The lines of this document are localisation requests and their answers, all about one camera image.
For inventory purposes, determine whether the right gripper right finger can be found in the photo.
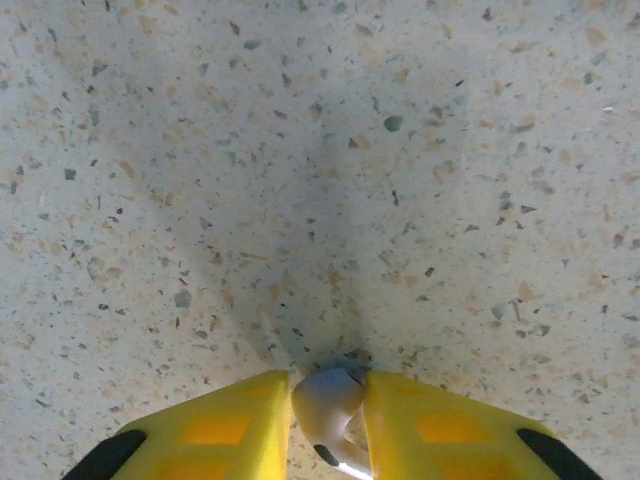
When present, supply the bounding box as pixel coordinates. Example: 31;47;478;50
362;369;604;480

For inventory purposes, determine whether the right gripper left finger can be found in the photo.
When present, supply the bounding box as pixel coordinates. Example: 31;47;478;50
62;369;292;480

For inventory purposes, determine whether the white earbud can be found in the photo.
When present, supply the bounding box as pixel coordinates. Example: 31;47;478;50
291;368;374;480

